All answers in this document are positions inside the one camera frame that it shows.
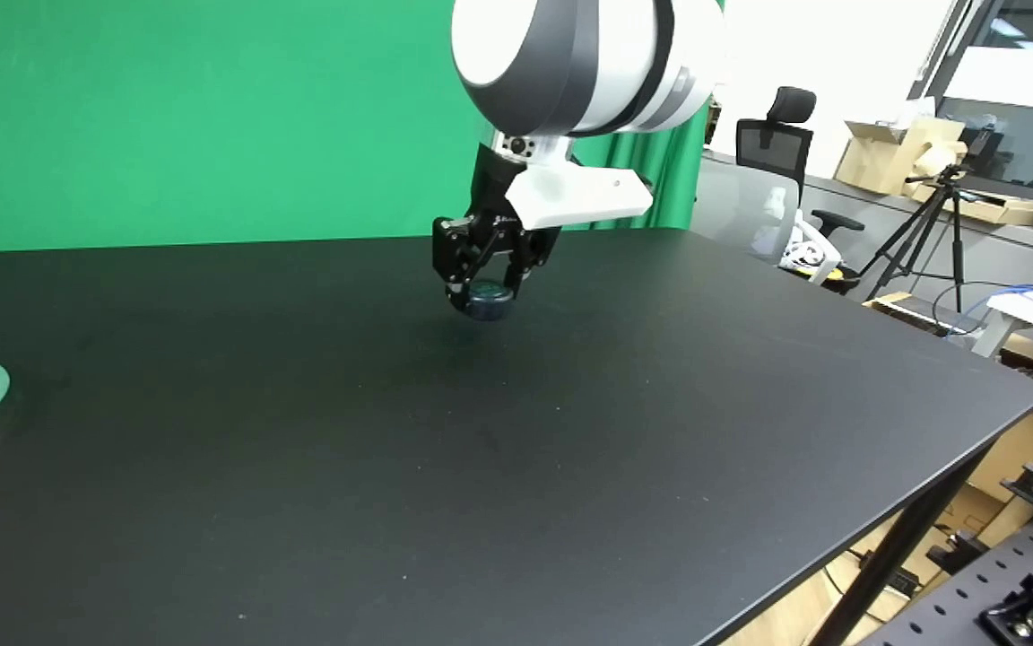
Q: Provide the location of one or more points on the cardboard box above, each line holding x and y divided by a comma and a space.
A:
885, 155

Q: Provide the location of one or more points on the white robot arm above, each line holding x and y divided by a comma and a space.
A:
549, 72

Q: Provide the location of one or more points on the green backdrop curtain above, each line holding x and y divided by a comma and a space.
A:
131, 124

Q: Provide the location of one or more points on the black metal table leg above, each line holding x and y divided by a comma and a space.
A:
898, 545

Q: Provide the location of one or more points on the black perforated metal board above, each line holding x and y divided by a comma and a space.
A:
979, 606

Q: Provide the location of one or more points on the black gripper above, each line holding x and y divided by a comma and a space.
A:
489, 223

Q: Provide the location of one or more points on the blue round measuring tape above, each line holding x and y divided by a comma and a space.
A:
484, 303

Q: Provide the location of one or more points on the black office chair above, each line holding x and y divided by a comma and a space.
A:
773, 151

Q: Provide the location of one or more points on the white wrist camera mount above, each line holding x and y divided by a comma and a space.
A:
557, 191

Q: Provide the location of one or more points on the black camera tripod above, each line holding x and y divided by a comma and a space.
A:
901, 250

